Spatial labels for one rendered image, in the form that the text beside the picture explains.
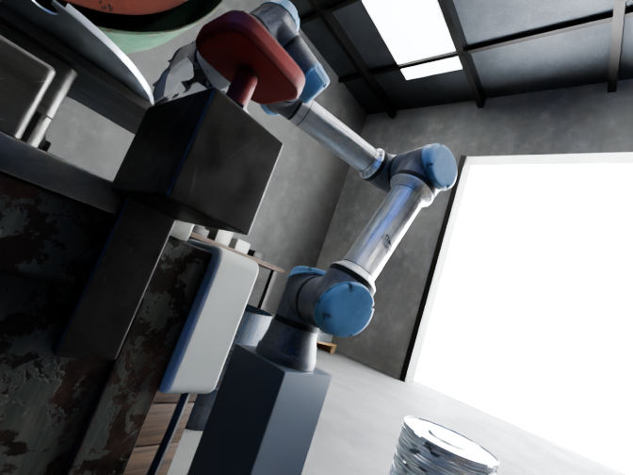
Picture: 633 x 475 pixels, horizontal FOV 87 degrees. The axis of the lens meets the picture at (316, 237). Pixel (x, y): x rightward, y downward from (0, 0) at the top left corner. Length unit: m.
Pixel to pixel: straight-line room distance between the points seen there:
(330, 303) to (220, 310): 0.37
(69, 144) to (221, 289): 3.65
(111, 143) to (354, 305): 3.57
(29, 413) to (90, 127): 3.74
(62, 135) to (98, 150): 0.30
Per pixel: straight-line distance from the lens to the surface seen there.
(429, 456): 1.19
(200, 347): 0.33
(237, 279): 0.33
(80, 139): 3.95
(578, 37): 5.24
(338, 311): 0.67
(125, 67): 0.46
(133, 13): 0.99
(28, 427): 0.33
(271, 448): 0.83
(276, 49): 0.25
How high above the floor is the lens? 0.61
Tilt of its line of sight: 10 degrees up
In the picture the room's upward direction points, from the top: 19 degrees clockwise
